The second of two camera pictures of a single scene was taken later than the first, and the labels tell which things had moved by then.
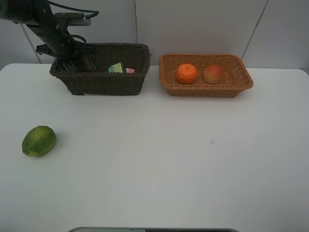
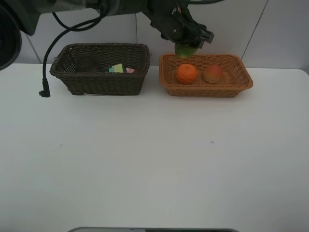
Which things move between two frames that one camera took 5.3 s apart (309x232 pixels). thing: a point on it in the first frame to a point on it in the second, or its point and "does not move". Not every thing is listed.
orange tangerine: x=187 y=73 does not move
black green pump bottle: x=116 y=68 does not move
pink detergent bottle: x=129 y=70 does not move
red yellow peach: x=213 y=74 does not move
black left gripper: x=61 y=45 to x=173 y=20
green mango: x=38 y=141 to x=186 y=51
